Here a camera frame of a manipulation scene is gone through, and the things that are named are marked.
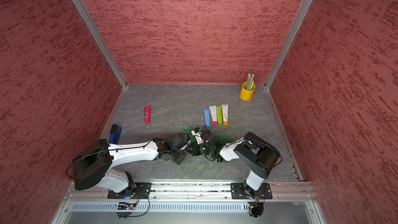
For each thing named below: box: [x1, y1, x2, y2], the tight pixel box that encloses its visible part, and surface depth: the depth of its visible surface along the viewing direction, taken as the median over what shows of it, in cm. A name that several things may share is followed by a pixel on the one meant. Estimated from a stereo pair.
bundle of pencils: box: [246, 73, 255, 91], surface depth 108 cm
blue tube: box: [203, 108, 211, 129], surface depth 102 cm
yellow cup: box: [239, 80, 257, 102], surface depth 109 cm
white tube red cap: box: [208, 104, 219, 126], surface depth 105 cm
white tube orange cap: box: [221, 104, 229, 126], surface depth 105 cm
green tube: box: [216, 105, 223, 125], surface depth 105 cm
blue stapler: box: [108, 123, 122, 145], surface depth 93 cm
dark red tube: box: [144, 105, 152, 125], surface depth 105 cm
